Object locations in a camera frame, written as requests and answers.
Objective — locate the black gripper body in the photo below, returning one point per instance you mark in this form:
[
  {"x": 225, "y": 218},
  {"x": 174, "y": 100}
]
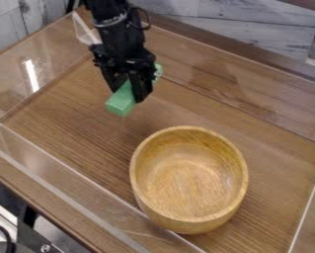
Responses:
[{"x": 122, "y": 49}]

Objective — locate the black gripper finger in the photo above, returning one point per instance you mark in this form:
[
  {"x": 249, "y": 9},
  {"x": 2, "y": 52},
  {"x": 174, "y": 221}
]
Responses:
[
  {"x": 116, "y": 77},
  {"x": 142, "y": 82}
]

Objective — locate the green rectangular block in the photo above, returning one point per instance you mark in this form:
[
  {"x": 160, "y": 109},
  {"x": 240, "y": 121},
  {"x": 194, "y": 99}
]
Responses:
[{"x": 122, "y": 103}]

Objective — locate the brown wooden bowl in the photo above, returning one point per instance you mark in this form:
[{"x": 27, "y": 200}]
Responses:
[{"x": 190, "y": 178}]

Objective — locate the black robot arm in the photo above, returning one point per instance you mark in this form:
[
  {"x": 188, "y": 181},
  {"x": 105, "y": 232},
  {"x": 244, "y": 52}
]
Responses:
[{"x": 114, "y": 10}]

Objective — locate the black metal table leg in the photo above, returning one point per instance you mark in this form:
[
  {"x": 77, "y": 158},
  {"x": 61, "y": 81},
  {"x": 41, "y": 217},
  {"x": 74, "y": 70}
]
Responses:
[{"x": 27, "y": 236}]

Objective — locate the clear acrylic corner bracket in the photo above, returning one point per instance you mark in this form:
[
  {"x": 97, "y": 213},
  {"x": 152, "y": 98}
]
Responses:
[{"x": 85, "y": 34}]

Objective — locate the clear acrylic tray wall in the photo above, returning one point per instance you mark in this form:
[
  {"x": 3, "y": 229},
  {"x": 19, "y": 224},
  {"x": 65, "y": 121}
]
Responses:
[{"x": 66, "y": 149}]

